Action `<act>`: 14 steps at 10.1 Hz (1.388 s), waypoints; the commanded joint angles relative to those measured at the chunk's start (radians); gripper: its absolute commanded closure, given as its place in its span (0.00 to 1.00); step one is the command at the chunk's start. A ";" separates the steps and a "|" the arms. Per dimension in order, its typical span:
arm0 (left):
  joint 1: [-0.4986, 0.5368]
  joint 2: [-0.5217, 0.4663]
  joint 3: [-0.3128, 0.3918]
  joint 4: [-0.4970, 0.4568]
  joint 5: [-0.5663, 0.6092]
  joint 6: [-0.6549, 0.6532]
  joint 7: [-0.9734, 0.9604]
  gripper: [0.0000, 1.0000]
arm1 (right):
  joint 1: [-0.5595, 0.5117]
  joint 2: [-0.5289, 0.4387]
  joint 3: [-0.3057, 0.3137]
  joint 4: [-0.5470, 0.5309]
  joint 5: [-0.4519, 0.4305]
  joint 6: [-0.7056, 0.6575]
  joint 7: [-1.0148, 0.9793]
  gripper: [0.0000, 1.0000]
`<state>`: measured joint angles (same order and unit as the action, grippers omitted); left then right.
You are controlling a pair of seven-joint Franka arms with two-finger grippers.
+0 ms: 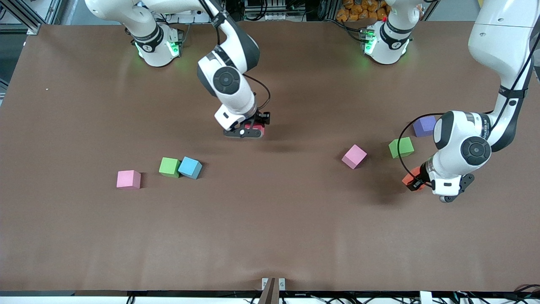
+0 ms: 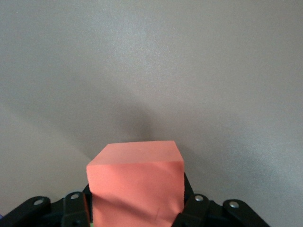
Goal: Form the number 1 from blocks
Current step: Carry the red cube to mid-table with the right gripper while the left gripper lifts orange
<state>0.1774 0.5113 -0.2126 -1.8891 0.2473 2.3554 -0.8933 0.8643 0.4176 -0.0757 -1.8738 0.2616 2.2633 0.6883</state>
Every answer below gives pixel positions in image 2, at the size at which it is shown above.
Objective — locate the orange foam cube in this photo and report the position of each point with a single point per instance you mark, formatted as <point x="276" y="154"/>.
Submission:
<point x="137" y="184"/>

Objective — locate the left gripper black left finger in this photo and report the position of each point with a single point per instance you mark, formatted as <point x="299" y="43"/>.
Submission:
<point x="71" y="210"/>

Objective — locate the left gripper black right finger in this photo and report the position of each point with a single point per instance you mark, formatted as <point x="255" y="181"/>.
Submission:
<point x="196" y="210"/>

